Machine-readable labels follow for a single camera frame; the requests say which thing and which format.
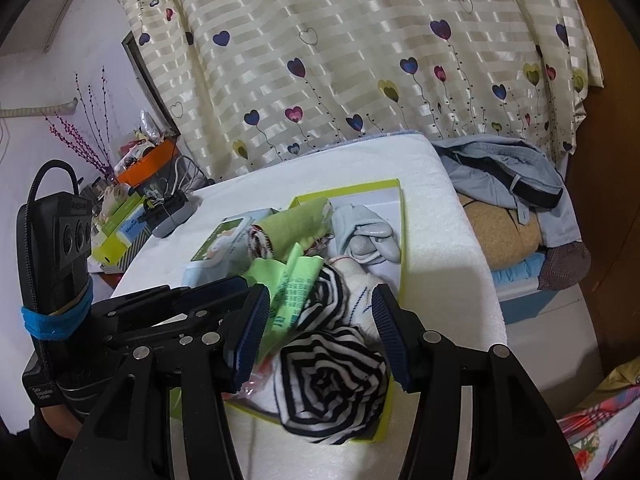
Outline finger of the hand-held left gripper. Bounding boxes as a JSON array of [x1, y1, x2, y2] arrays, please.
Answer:
[[92, 275, 251, 322], [102, 307, 236, 351]]

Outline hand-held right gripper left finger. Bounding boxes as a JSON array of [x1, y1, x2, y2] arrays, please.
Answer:
[[57, 284, 271, 480]]

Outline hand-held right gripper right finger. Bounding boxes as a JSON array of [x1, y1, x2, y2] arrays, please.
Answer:
[[371, 284, 583, 480]]

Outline white work glove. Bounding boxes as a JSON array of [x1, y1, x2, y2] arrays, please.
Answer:
[[325, 255, 387, 343]]

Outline green plastic bag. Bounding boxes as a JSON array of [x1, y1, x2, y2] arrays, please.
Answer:
[[250, 255, 326, 361]]

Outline black white striped cloth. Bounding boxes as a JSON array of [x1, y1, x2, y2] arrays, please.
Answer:
[[277, 265, 390, 446]]

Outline grey gloves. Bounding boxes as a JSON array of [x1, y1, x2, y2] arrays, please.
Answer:
[[330, 205, 403, 266]]

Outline green sleeve with patterned cuff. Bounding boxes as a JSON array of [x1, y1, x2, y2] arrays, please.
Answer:
[[248, 197, 334, 262]]

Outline green-rimmed shallow box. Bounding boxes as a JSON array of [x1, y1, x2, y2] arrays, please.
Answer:
[[170, 178, 406, 448]]

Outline green white wet wipes packet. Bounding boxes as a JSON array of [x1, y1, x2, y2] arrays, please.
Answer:
[[192, 207, 281, 267]]

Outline green cardboard box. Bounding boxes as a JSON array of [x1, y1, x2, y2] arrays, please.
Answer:
[[92, 195, 149, 267]]

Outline black grey table device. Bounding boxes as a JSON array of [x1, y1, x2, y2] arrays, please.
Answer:
[[137, 192, 202, 239]]

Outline purple flower branches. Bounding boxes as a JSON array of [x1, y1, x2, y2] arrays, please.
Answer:
[[44, 65, 118, 176]]

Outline orange basket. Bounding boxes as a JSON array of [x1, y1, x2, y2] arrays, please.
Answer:
[[117, 140, 177, 186]]

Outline light blue folded cloth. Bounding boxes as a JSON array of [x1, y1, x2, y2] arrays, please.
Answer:
[[490, 252, 556, 306]]

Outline tan cushion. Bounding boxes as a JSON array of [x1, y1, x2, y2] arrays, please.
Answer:
[[460, 195, 543, 268]]

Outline brown knit cloth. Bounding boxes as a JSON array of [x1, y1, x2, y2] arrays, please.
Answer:
[[537, 242, 592, 292]]

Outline colourful printed blanket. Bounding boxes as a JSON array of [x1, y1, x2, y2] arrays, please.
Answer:
[[557, 360, 640, 480]]

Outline brown wooden wardrobe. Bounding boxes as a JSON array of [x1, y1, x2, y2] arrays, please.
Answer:
[[565, 0, 640, 396]]

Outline cream heart print curtain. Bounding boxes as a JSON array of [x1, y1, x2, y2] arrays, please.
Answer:
[[97, 0, 606, 183]]

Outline white cables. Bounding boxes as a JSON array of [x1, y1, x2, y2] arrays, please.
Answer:
[[172, 155, 217, 193]]

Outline white wall pipe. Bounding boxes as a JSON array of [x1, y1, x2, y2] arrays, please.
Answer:
[[0, 101, 77, 119]]

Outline dark window frame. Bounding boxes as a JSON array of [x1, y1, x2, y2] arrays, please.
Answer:
[[122, 31, 182, 136]]

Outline black strap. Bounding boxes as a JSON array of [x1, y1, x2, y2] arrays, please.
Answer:
[[492, 167, 564, 210]]

